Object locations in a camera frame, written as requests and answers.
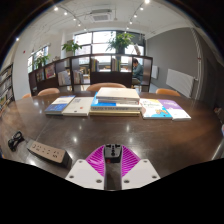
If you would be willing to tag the blue and white book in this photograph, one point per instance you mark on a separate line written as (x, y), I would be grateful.
(100, 105)

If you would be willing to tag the dark wooden divider shelf unit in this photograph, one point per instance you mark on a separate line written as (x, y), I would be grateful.
(110, 78)

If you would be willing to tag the group of ceiling spotlights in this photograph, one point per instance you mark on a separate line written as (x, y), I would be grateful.
(56, 8)

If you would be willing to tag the black power strip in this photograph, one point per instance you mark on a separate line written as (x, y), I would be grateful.
(46, 151)

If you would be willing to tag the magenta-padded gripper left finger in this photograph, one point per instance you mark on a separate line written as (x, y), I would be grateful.
(81, 173)

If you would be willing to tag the person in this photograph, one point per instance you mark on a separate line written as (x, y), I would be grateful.
(137, 71)

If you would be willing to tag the small black charger block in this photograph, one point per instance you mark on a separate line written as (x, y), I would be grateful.
(113, 155)

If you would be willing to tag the colourful illustrated book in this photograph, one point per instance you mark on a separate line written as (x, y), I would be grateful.
(155, 108)

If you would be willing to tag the tall wall bookshelf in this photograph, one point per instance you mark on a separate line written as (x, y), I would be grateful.
(6, 86)

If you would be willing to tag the large potted green plant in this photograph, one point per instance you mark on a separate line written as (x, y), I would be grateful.
(120, 40)

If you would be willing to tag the plain white book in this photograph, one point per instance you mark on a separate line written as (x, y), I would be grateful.
(78, 106)

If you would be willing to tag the white wall radiator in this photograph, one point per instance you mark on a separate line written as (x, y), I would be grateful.
(180, 82)

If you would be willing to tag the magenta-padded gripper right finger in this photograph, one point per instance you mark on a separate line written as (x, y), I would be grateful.
(143, 173)

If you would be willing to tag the tan flat book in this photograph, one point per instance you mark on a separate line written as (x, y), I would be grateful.
(113, 113)

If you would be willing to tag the large white book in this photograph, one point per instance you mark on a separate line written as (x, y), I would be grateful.
(116, 93)

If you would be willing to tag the purple cover book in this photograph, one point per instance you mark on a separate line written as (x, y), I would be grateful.
(173, 108)

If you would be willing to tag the row of orange chairs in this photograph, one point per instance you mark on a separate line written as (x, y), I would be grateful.
(106, 86)

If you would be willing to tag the small white wall panel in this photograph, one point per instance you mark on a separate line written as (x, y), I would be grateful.
(154, 71)

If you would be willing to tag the ceiling air conditioner unit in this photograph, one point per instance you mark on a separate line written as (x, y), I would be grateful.
(100, 15)

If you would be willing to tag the blue cover book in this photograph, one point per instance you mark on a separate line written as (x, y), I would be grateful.
(59, 105)

